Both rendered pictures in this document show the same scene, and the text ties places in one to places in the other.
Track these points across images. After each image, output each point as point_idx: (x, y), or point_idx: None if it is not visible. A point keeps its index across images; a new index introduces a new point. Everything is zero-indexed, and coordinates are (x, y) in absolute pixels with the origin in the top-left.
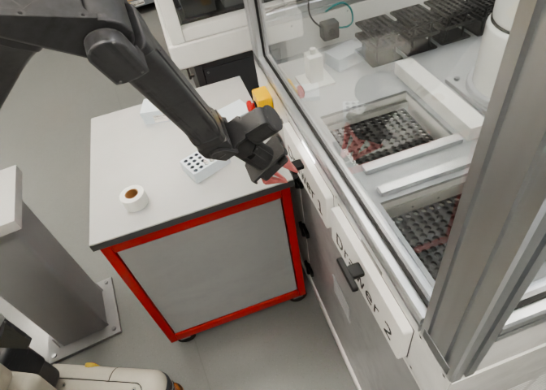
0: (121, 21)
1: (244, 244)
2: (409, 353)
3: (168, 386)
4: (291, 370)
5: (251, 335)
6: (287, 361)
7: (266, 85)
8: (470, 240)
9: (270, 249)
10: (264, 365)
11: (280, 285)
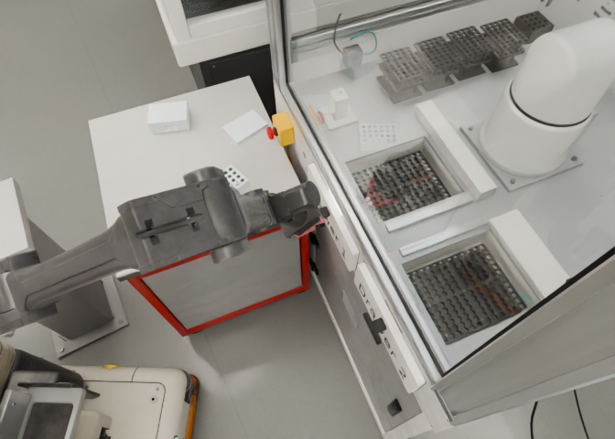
0: (242, 236)
1: (260, 259)
2: (417, 390)
3: (188, 382)
4: (296, 357)
5: (257, 326)
6: (292, 348)
7: (286, 112)
8: (487, 374)
9: (283, 260)
10: (271, 352)
11: (287, 284)
